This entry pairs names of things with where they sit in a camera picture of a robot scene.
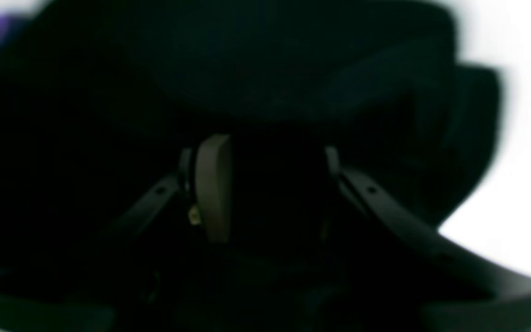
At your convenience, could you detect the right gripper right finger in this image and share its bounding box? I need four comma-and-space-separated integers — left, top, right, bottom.
324, 147, 531, 332

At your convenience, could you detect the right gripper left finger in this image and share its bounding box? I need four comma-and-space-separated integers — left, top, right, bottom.
0, 134, 233, 332

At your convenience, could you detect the black graphic t-shirt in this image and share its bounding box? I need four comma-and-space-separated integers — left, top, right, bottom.
0, 0, 500, 332

